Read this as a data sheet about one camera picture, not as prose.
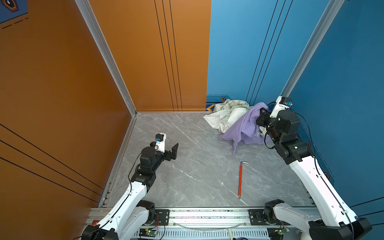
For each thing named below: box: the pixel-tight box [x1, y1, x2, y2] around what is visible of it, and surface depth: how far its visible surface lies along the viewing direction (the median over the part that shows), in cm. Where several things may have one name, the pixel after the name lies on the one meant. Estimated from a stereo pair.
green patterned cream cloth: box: [213, 99, 251, 112], surface depth 114 cm
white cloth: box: [203, 107, 248, 134], surface depth 107 cm
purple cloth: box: [218, 102, 271, 156], surface depth 80 cm
